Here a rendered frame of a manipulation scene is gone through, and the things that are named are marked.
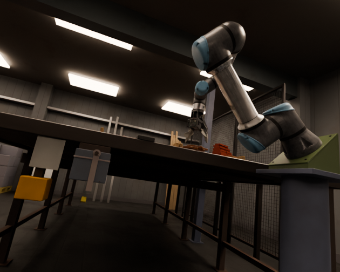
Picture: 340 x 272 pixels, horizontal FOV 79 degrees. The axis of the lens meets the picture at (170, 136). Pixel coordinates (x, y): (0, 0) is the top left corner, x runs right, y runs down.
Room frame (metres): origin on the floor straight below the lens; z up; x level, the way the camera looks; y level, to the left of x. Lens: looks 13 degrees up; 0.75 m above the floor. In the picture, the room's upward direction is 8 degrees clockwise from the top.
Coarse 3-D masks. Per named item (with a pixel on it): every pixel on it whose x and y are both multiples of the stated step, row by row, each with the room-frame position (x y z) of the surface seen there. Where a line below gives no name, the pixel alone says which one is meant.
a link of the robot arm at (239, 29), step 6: (222, 24) 0.70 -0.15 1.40; (228, 24) 0.66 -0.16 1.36; (234, 24) 0.66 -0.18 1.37; (234, 30) 0.66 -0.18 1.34; (240, 30) 0.67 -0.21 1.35; (234, 36) 0.66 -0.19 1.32; (240, 36) 0.67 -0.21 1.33; (240, 42) 0.69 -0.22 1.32; (240, 48) 0.75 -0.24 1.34; (234, 54) 0.79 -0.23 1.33; (210, 78) 1.07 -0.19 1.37; (216, 84) 1.08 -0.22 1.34
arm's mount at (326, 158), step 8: (328, 136) 0.84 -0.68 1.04; (336, 136) 0.81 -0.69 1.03; (328, 144) 0.80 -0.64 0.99; (336, 144) 0.81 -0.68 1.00; (320, 152) 0.79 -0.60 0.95; (328, 152) 0.80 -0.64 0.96; (336, 152) 0.81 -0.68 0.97; (280, 160) 0.94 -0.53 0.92; (288, 160) 0.89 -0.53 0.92; (296, 160) 0.84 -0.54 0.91; (304, 160) 0.80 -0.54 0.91; (312, 160) 0.78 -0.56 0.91; (320, 160) 0.79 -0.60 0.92; (328, 160) 0.80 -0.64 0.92; (336, 160) 0.81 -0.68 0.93; (272, 168) 0.96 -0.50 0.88; (280, 168) 0.91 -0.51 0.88; (320, 168) 0.79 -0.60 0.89; (328, 168) 0.80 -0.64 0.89; (336, 168) 0.81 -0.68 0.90
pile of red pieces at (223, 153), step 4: (216, 144) 2.08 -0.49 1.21; (220, 144) 2.06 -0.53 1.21; (216, 148) 2.07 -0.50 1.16; (220, 148) 2.06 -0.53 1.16; (224, 148) 2.08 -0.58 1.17; (212, 152) 2.11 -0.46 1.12; (216, 152) 2.07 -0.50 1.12; (220, 152) 2.03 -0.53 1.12; (224, 152) 2.07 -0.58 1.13; (228, 152) 2.11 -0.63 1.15
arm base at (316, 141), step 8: (304, 128) 0.81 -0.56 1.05; (296, 136) 0.82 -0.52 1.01; (304, 136) 0.81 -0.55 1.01; (312, 136) 0.81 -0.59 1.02; (288, 144) 0.85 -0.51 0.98; (296, 144) 0.83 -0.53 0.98; (304, 144) 0.82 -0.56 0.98; (312, 144) 0.80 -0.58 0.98; (320, 144) 0.81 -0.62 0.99; (288, 152) 0.87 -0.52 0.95; (296, 152) 0.84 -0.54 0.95; (304, 152) 0.82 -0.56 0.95; (312, 152) 0.81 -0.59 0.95
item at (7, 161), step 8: (0, 144) 4.92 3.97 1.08; (0, 152) 5.02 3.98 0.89; (8, 152) 5.06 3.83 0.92; (16, 152) 5.11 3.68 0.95; (0, 160) 4.72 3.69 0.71; (8, 160) 4.76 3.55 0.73; (16, 160) 5.21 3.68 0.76; (0, 168) 4.74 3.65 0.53; (8, 168) 4.87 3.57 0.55; (16, 168) 5.39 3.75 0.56; (0, 176) 4.75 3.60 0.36; (8, 176) 5.03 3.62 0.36; (0, 184) 4.77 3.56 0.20; (8, 184) 5.18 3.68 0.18; (0, 192) 4.82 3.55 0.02
